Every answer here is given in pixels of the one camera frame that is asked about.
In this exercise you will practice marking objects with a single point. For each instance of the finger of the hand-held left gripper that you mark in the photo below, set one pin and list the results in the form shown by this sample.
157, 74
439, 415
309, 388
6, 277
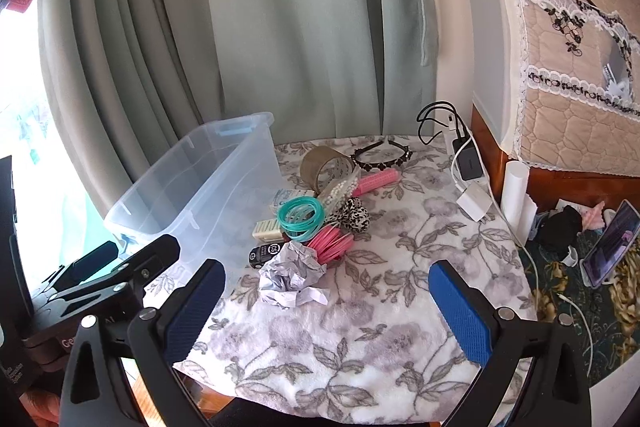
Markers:
150, 257
92, 259

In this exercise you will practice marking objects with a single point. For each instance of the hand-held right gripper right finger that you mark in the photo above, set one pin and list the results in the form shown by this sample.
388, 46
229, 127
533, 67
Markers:
460, 317

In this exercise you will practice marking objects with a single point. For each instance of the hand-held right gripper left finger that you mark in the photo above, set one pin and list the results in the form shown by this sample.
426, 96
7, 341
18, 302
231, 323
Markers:
192, 307

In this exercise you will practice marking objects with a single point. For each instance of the small black labelled item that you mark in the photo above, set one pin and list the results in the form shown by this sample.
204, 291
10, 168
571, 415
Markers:
262, 254

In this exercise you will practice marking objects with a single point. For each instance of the clear plastic container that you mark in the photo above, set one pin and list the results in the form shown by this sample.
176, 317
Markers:
190, 177

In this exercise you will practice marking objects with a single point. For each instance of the cream hair clip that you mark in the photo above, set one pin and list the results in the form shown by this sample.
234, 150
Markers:
265, 229

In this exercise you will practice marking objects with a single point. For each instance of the leopard print scrunchie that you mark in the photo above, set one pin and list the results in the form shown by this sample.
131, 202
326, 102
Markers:
357, 214

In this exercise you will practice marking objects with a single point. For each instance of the small white blue box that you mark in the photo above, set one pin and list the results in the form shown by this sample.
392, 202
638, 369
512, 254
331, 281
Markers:
287, 197

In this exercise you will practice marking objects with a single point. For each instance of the pink hair roller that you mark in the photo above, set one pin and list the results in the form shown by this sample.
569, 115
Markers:
377, 181

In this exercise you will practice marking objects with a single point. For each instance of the bag of cotton swabs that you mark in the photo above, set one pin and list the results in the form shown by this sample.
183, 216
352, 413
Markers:
335, 194

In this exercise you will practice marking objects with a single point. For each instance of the black flower headband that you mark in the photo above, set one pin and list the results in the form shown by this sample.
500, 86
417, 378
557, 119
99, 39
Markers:
367, 167

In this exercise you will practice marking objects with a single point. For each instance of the brown tape roll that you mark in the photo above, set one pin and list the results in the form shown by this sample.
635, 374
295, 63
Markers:
312, 167

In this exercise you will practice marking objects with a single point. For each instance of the person's left hand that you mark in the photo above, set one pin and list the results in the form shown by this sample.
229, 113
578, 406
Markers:
42, 409

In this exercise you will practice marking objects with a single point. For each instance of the grey floral blanket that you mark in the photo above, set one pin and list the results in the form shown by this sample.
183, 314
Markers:
400, 232

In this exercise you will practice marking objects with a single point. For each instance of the dark floral tablecloth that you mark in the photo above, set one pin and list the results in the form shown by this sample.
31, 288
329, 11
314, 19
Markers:
565, 307

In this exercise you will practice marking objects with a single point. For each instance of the white charger adapter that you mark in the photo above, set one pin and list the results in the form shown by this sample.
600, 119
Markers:
475, 202

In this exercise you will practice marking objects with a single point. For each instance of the white cup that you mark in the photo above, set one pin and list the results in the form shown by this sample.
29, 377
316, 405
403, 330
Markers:
570, 256

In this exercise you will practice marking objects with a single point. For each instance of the black cloth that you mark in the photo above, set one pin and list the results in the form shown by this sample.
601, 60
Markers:
560, 229

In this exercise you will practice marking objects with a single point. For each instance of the white paper roll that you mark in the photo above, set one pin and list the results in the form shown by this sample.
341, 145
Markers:
517, 197

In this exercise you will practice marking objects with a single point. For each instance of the white phone stand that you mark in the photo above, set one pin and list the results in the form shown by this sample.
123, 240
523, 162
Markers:
592, 281

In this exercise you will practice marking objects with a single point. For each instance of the white power strip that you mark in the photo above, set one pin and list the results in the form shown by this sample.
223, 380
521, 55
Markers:
486, 181

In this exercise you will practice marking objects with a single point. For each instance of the black charger block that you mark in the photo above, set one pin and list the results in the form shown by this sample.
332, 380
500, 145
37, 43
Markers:
470, 164

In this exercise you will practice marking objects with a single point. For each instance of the smartphone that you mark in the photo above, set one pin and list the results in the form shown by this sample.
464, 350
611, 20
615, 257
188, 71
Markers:
607, 242

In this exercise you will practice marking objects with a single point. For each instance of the pink cloth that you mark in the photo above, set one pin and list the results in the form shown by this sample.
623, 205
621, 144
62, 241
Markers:
595, 214

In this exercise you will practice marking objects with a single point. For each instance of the grey-green curtain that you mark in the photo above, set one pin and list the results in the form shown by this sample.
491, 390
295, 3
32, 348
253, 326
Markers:
275, 7

